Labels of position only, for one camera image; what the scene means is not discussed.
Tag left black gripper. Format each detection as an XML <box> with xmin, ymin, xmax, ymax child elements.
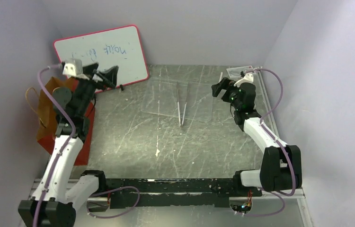
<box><xmin>74</xmin><ymin>62</ymin><xmax>119</xmax><ymax>116</ymax></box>

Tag white handled metal tongs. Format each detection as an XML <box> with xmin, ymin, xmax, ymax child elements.
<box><xmin>176</xmin><ymin>81</ymin><xmax>190</xmax><ymax>127</ymax></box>

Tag red paper bag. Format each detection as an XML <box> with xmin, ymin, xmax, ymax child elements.
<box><xmin>25</xmin><ymin>77</ymin><xmax>97</xmax><ymax>166</ymax></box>

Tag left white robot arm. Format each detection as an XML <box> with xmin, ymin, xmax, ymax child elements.
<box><xmin>18</xmin><ymin>62</ymin><xmax>119</xmax><ymax>227</ymax></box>

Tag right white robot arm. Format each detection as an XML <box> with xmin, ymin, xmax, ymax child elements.
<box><xmin>211</xmin><ymin>77</ymin><xmax>302</xmax><ymax>196</ymax></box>

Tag small white card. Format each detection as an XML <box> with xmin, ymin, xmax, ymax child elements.
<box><xmin>226</xmin><ymin>66</ymin><xmax>254</xmax><ymax>79</ymax></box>

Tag red framed whiteboard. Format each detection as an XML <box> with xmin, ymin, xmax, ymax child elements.
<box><xmin>53</xmin><ymin>25</ymin><xmax>149</xmax><ymax>87</ymax></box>

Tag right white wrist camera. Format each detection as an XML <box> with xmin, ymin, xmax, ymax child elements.
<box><xmin>234</xmin><ymin>72</ymin><xmax>254</xmax><ymax>87</ymax></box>

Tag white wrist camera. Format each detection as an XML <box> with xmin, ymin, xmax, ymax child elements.
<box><xmin>62</xmin><ymin>58</ymin><xmax>83</xmax><ymax>78</ymax></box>
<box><xmin>234</xmin><ymin>72</ymin><xmax>254</xmax><ymax>87</ymax></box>

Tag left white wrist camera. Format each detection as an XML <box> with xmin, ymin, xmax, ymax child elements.
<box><xmin>62</xmin><ymin>58</ymin><xmax>83</xmax><ymax>78</ymax></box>

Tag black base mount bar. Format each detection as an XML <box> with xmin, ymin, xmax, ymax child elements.
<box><xmin>80</xmin><ymin>170</ymin><xmax>263</xmax><ymax>210</ymax></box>

